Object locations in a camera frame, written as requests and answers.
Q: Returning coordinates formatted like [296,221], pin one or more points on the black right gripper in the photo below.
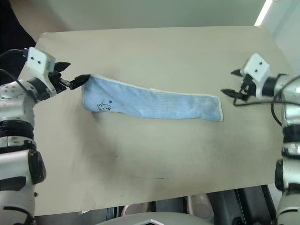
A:
[249,90]

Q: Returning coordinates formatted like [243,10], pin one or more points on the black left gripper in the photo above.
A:
[57,83]

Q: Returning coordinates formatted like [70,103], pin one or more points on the light blue towel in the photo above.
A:
[152,103]

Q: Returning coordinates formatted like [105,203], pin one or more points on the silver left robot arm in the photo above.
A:
[14,93]

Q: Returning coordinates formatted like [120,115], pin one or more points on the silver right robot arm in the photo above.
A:
[290,93]

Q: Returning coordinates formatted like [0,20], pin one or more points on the pale pink rounded shape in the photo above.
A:
[131,209]

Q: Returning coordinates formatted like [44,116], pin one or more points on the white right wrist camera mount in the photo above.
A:
[256,68]

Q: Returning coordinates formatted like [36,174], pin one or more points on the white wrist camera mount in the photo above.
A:
[256,68]
[37,62]

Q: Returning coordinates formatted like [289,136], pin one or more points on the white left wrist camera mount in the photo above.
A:
[37,62]

